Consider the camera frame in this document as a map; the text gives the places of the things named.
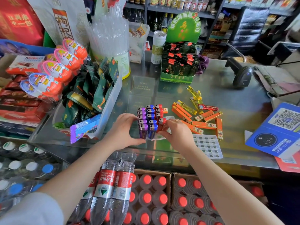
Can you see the black padded chair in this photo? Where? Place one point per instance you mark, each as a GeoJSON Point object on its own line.
{"type": "Point", "coordinates": [248, 30]}

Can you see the metal shop shelf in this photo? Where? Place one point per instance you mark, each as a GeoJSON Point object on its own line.
{"type": "Point", "coordinates": [206, 15]}

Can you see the white shirt sleeve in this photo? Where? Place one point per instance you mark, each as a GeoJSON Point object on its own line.
{"type": "Point", "coordinates": [32, 210]}

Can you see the person's right forearm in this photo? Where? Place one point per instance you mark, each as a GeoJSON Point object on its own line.
{"type": "Point", "coordinates": [225, 192]}

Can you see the black barcode scanner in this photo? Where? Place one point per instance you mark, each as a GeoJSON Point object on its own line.
{"type": "Point", "coordinates": [241, 73]}

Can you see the stack of red chocolate bars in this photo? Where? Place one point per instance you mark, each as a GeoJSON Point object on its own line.
{"type": "Point", "coordinates": [18, 100]}

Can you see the red translucent lighter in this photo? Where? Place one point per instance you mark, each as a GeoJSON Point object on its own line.
{"type": "Point", "coordinates": [208, 107]}

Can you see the white and green can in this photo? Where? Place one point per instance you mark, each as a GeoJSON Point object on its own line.
{"type": "Point", "coordinates": [158, 46]}

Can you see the purple and blue candy packet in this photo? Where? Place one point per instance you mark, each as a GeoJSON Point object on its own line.
{"type": "Point", "coordinates": [82, 128]}

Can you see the blue box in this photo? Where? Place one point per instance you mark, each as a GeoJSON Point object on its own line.
{"type": "Point", "coordinates": [25, 48]}

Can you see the purple plastic lighter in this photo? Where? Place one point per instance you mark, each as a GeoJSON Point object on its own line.
{"type": "Point", "coordinates": [143, 131]}

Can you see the rows of colourful lighters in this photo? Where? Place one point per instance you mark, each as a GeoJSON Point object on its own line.
{"type": "Point", "coordinates": [150, 115]}

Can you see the person's left thumb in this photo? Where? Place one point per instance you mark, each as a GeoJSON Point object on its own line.
{"type": "Point", "coordinates": [138, 142]}

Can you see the white bag with brown label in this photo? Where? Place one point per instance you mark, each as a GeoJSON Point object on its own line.
{"type": "Point", "coordinates": [58, 18]}

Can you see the red card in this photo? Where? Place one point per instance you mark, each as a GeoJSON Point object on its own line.
{"type": "Point", "coordinates": [289, 165]}

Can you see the person's left forearm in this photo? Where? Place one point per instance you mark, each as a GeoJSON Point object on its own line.
{"type": "Point", "coordinates": [79, 175]}

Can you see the person's right hand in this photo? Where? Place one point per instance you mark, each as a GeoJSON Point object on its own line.
{"type": "Point", "coordinates": [180, 137]}

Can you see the heap of green snack packets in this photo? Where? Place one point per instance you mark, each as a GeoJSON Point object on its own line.
{"type": "Point", "coordinates": [89, 91]}

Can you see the group of red capped bottles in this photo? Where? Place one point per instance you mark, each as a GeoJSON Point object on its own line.
{"type": "Point", "coordinates": [150, 199]}
{"type": "Point", "coordinates": [192, 203]}

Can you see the green cardboard display box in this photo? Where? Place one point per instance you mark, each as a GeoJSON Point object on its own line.
{"type": "Point", "coordinates": [178, 78]}

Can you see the white and red chocolate box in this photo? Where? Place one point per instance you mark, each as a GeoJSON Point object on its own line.
{"type": "Point", "coordinates": [24, 65]}

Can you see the bundle of clear straws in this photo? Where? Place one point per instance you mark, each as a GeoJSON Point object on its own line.
{"type": "Point", "coordinates": [109, 32]}

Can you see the person's left hand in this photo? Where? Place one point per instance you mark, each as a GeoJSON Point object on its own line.
{"type": "Point", "coordinates": [120, 133]}

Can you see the red plastic lighter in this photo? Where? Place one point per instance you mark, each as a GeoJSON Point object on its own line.
{"type": "Point", "coordinates": [161, 124]}

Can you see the row of chocolate egg packs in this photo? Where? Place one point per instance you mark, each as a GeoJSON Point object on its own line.
{"type": "Point", "coordinates": [57, 70]}

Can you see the pile of newspapers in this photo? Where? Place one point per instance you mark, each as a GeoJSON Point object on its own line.
{"type": "Point", "coordinates": [274, 79]}

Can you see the row of dark glass bottles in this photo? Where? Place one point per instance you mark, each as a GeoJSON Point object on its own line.
{"type": "Point", "coordinates": [150, 19]}

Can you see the clear plastic container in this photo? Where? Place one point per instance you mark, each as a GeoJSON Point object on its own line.
{"type": "Point", "coordinates": [138, 44]}

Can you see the person's right thumb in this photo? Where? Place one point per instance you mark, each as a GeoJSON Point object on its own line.
{"type": "Point", "coordinates": [164, 134]}

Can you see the purple cloth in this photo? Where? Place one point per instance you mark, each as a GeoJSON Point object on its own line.
{"type": "Point", "coordinates": [202, 64]}

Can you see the large red packet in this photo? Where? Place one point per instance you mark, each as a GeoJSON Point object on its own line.
{"type": "Point", "coordinates": [18, 21]}

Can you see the group of white and blue capped bottles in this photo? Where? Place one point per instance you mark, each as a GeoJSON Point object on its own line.
{"type": "Point", "coordinates": [21, 166]}

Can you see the clear lighter display tray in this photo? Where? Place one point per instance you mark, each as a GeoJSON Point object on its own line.
{"type": "Point", "coordinates": [208, 146]}

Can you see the red label water bottle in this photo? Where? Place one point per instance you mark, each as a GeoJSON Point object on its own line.
{"type": "Point", "coordinates": [84, 201]}
{"type": "Point", "coordinates": [104, 192]}
{"type": "Point", "coordinates": [121, 192]}

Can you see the white and yellow tub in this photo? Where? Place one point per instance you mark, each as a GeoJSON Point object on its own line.
{"type": "Point", "coordinates": [123, 64]}

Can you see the blue payment code stand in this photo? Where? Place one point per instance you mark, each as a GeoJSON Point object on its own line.
{"type": "Point", "coordinates": [277, 131]}

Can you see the clear plastic bin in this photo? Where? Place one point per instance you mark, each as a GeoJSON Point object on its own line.
{"type": "Point", "coordinates": [110, 107]}

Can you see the yellow translucent lighter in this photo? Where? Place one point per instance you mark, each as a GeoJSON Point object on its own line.
{"type": "Point", "coordinates": [193, 91]}
{"type": "Point", "coordinates": [196, 103]}
{"type": "Point", "coordinates": [186, 107]}

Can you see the rows of dark tea packets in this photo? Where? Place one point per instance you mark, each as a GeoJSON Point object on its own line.
{"type": "Point", "coordinates": [179, 59]}

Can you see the row of small clear bottles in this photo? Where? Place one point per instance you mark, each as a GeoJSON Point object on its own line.
{"type": "Point", "coordinates": [180, 2]}

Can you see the pile of orange lighters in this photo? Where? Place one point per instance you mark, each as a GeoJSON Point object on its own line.
{"type": "Point", "coordinates": [199, 120]}

